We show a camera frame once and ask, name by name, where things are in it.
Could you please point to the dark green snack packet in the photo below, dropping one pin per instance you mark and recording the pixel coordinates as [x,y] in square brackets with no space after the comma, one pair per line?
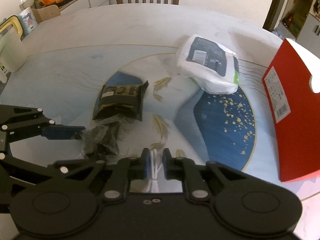
[126,100]

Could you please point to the black wrapper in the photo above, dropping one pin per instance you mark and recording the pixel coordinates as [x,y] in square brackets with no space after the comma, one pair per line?
[101,138]

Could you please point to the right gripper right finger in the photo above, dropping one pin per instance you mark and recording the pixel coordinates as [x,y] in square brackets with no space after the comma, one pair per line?
[189,174]

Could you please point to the grey wall cabinet unit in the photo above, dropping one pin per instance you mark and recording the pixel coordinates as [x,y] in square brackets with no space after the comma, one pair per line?
[295,19]

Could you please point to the white canister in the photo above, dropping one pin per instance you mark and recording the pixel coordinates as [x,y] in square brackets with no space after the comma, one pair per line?
[27,21]

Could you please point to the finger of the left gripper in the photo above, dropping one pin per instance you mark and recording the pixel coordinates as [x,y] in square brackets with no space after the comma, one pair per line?
[19,123]
[91,172]

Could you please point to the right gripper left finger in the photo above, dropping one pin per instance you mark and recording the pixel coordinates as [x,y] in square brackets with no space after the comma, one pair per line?
[125,171]

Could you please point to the white tissue pack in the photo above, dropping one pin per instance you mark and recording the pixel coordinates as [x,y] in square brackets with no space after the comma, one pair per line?
[214,67]

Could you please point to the red cardboard shoe box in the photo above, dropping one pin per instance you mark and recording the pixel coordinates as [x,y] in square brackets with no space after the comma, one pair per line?
[292,87]

